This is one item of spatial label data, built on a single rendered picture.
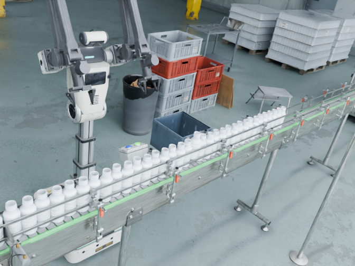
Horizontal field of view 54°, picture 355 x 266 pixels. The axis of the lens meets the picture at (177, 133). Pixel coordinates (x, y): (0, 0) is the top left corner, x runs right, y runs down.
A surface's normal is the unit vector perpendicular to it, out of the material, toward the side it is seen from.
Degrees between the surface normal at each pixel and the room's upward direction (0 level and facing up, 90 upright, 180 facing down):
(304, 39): 91
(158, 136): 90
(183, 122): 90
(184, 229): 0
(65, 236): 90
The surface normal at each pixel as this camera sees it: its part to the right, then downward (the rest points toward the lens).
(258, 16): -0.73, 0.22
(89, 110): 0.66, 0.45
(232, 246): 0.16, -0.87
